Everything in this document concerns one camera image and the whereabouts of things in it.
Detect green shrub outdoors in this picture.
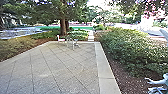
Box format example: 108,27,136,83
98,26,168,76

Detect large tree outdoors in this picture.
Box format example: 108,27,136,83
0,0,91,37

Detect white outdoor chair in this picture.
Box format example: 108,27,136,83
56,34,67,45

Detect low green hedge outdoors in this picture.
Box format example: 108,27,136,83
31,28,90,42

